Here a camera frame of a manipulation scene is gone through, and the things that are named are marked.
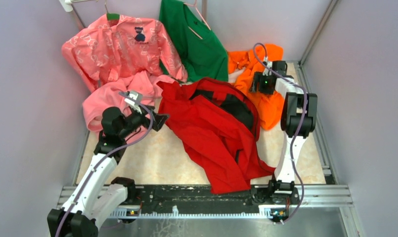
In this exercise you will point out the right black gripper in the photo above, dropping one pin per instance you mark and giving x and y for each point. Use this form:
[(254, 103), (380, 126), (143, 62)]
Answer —
[(257, 77)]

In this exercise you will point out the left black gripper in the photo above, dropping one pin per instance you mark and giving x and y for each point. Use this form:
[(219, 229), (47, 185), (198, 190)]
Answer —
[(159, 120)]

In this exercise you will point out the red jacket black lining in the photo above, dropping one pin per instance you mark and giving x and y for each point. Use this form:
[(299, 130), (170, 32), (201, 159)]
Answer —
[(219, 128)]

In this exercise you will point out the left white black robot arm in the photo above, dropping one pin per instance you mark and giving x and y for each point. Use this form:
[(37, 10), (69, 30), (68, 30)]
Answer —
[(85, 211)]

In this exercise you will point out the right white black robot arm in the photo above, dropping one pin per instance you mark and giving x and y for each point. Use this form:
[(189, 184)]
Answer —
[(298, 120)]

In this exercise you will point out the pink patterned bear jacket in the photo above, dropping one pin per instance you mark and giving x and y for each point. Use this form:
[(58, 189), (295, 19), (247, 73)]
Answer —
[(108, 50)]

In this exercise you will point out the orange garment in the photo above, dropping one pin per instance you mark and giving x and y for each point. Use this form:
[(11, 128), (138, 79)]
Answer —
[(241, 68)]

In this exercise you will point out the plain pink garment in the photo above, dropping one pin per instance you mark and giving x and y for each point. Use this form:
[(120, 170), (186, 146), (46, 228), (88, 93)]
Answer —
[(108, 96)]

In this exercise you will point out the green shirt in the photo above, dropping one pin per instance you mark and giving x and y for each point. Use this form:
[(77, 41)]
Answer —
[(200, 50)]

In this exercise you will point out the pink clothes hanger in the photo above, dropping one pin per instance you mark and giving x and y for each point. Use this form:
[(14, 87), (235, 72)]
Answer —
[(198, 16)]

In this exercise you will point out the green clothes hanger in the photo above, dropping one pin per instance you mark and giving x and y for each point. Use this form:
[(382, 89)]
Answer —
[(110, 16)]

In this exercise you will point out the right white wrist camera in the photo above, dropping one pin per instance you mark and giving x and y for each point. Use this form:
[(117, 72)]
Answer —
[(268, 66)]

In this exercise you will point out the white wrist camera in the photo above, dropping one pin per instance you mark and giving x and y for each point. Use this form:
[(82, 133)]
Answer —
[(268, 66), (133, 99)]

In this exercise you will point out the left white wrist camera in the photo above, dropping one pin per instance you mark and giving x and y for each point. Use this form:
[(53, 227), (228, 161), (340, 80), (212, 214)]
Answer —
[(133, 99)]

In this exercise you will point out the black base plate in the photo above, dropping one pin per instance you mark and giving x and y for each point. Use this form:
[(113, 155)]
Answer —
[(261, 195)]

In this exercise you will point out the white toothed cable strip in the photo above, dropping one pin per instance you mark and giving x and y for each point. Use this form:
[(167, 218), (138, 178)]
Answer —
[(123, 214)]

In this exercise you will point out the metal corner post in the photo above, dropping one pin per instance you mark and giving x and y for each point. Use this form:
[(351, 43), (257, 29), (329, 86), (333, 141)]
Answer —
[(319, 29)]

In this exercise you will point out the aluminium frame rail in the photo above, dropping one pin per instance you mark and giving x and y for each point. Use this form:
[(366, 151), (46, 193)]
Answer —
[(313, 195)]

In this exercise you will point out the white rail bracket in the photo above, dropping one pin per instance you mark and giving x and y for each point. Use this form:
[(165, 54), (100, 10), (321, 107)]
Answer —
[(68, 4)]

